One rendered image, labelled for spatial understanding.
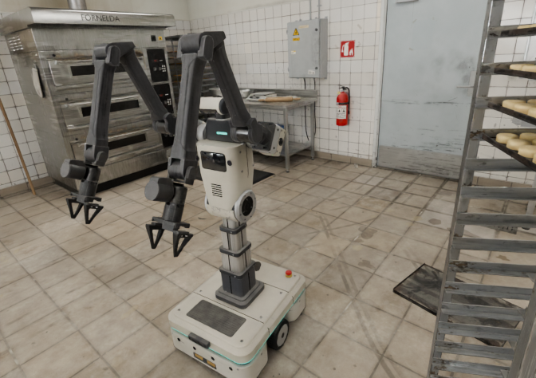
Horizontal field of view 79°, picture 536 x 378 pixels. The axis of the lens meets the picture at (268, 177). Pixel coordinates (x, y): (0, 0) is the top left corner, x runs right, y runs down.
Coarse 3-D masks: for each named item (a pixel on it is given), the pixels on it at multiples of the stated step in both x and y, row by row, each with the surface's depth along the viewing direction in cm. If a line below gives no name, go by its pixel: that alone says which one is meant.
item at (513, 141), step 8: (496, 136) 89; (504, 136) 87; (512, 136) 86; (520, 136) 88; (528, 136) 86; (512, 144) 82; (520, 144) 80; (528, 144) 80; (520, 152) 77; (528, 152) 76
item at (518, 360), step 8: (528, 312) 65; (528, 320) 65; (528, 328) 65; (520, 336) 67; (528, 336) 65; (520, 344) 67; (528, 344) 65; (520, 352) 67; (528, 352) 66; (512, 360) 70; (520, 360) 67; (528, 360) 66; (512, 368) 70; (520, 368) 67; (528, 368) 67; (512, 376) 70; (520, 376) 68; (528, 376) 68
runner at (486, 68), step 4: (484, 64) 88; (488, 64) 87; (492, 64) 87; (496, 64) 87; (500, 64) 87; (504, 64) 87; (508, 64) 86; (512, 64) 86; (516, 64) 86; (484, 68) 88; (488, 68) 88; (492, 68) 88; (504, 68) 87; (508, 68) 87; (480, 72) 88; (484, 72) 88; (488, 72) 88; (492, 72) 88
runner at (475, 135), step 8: (472, 128) 94; (480, 128) 94; (488, 128) 93; (496, 128) 93; (504, 128) 92; (512, 128) 92; (520, 128) 91; (528, 128) 91; (472, 136) 95; (480, 136) 94
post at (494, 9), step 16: (496, 0) 82; (496, 16) 84; (480, 48) 89; (480, 64) 89; (480, 80) 89; (480, 96) 91; (480, 112) 92; (464, 144) 99; (464, 160) 98; (464, 176) 99; (464, 208) 103; (448, 256) 111; (448, 272) 112; (432, 352) 126; (432, 368) 128
